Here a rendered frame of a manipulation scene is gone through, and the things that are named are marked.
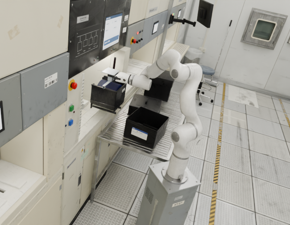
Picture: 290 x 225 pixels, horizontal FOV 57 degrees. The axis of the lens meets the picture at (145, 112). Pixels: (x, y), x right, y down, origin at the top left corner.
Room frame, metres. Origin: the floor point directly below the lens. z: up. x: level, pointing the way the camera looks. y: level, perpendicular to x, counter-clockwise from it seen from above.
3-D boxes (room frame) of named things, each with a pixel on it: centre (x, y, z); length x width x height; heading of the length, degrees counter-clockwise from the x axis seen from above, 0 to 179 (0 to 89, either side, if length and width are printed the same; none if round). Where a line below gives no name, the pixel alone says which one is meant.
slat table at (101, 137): (2.32, -0.09, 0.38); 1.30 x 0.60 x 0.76; 169
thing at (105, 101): (1.89, 0.31, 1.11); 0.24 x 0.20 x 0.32; 168
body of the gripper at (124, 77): (1.87, 0.21, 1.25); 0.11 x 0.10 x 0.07; 78
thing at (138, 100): (2.31, 0.01, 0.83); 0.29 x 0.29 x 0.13; 86
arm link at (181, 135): (1.46, -0.27, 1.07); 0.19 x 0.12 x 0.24; 136
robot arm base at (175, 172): (1.49, -0.30, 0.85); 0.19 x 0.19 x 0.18
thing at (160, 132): (1.90, -0.04, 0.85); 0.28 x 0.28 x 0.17; 71
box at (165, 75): (2.78, -0.10, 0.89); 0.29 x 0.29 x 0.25; 83
